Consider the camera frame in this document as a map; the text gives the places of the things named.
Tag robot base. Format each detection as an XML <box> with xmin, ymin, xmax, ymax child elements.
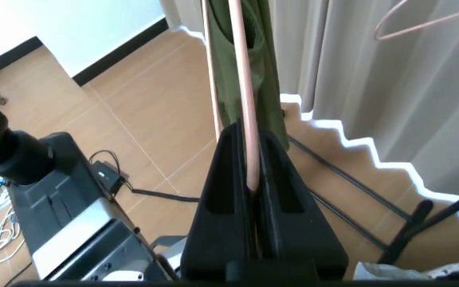
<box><xmin>8</xmin><ymin>131</ymin><xmax>189</xmax><ymax>282</ymax></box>

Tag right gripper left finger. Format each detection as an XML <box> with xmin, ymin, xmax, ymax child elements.
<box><xmin>179</xmin><ymin>118</ymin><xmax>255</xmax><ymax>281</ymax></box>

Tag black clothes rack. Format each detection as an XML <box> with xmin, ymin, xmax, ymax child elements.
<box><xmin>283</xmin><ymin>134</ymin><xmax>459</xmax><ymax>265</ymax></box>

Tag black power adapter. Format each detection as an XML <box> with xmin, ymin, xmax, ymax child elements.
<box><xmin>88</xmin><ymin>149</ymin><xmax>127</xmax><ymax>195</ymax></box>

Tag pale grey garment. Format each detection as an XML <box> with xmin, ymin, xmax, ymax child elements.
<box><xmin>352</xmin><ymin>261</ymin><xmax>434</xmax><ymax>281</ymax></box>

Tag pink clothes hanger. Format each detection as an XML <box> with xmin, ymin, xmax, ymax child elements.
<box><xmin>200</xmin><ymin>0</ymin><xmax>261</xmax><ymax>194</ymax></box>
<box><xmin>374</xmin><ymin>0</ymin><xmax>459</xmax><ymax>41</ymax></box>

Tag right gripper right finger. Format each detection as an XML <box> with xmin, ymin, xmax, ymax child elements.
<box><xmin>254</xmin><ymin>128</ymin><xmax>350</xmax><ymax>281</ymax></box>

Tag green sleeveless shirt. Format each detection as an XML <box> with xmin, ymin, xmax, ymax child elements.
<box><xmin>205</xmin><ymin>0</ymin><xmax>291</xmax><ymax>151</ymax></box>

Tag beige curtain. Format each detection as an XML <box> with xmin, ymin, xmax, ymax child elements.
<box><xmin>159</xmin><ymin>0</ymin><xmax>459</xmax><ymax>226</ymax></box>

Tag black cable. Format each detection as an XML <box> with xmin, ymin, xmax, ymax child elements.
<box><xmin>122</xmin><ymin>181</ymin><xmax>201</xmax><ymax>203</ymax></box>

